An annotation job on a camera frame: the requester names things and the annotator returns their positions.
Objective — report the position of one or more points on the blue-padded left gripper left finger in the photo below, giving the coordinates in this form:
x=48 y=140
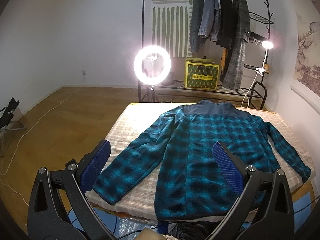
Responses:
x=91 y=165

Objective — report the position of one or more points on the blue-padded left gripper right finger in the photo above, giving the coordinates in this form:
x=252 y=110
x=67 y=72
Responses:
x=235 y=172

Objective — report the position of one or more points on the teal plaid fleece jacket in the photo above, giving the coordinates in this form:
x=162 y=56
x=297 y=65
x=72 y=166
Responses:
x=200 y=159

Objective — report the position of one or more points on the black metal clothes rack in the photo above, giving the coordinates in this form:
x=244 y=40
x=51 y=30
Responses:
x=256 y=94

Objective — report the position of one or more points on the beige checked bed cover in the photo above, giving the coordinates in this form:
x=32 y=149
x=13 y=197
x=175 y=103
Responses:
x=132 y=154

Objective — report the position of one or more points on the grey plaid hanging coat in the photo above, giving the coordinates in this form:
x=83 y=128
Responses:
x=233 y=76

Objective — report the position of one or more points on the black folding stand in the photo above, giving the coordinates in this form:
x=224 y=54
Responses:
x=7 y=122

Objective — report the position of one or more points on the green yellow storage box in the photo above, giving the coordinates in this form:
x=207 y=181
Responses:
x=201 y=74

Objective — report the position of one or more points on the black hanging coat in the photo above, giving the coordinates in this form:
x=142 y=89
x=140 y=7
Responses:
x=226 y=24

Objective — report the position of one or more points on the blue denim hanging jacket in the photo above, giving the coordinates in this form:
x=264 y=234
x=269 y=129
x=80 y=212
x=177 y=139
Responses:
x=210 y=23

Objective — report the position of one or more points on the dark green hanging jacket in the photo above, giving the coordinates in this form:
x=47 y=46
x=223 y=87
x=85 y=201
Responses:
x=196 y=42

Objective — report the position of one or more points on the ring light on tripod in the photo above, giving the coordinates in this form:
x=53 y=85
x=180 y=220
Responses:
x=152 y=65

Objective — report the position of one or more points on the landscape painting wall scroll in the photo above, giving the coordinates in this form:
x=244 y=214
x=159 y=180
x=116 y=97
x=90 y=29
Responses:
x=307 y=61

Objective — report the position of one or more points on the green striped wall hanging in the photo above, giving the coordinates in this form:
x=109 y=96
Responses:
x=170 y=26

